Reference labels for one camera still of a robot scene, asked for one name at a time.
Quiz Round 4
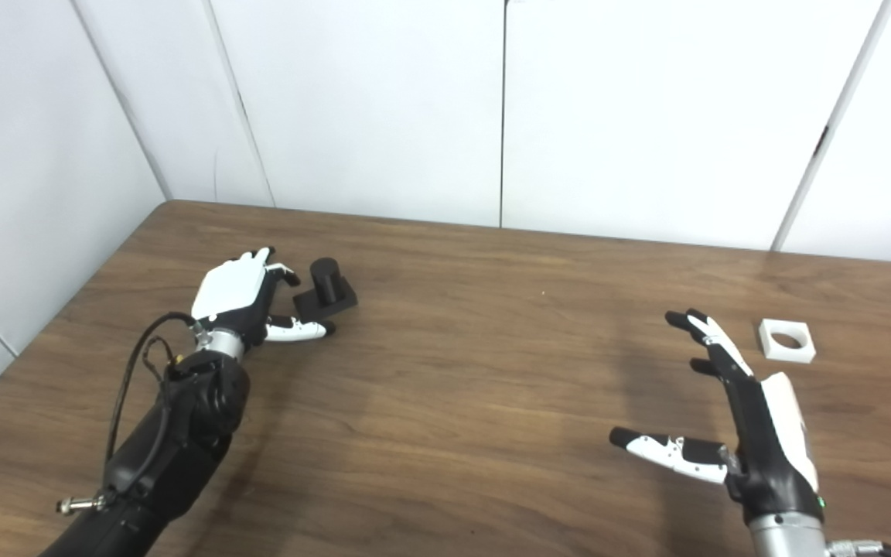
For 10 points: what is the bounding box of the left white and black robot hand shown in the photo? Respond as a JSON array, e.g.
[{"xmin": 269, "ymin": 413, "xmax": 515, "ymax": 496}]
[{"xmin": 190, "ymin": 246, "xmax": 336, "ymax": 349}]

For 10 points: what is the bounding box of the black peg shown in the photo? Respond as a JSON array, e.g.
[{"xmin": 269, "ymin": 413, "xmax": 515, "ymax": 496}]
[{"xmin": 292, "ymin": 257, "xmax": 359, "ymax": 320}]

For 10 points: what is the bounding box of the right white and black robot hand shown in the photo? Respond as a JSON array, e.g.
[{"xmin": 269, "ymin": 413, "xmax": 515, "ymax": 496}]
[{"xmin": 609, "ymin": 308, "xmax": 825, "ymax": 525}]

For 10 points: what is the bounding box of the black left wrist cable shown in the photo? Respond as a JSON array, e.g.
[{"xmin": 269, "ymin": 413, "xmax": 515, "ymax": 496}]
[{"xmin": 56, "ymin": 311, "xmax": 199, "ymax": 515}]

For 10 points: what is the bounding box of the white square piece with hole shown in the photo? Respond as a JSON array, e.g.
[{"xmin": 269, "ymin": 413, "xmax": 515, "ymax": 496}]
[{"xmin": 758, "ymin": 318, "xmax": 817, "ymax": 364}]

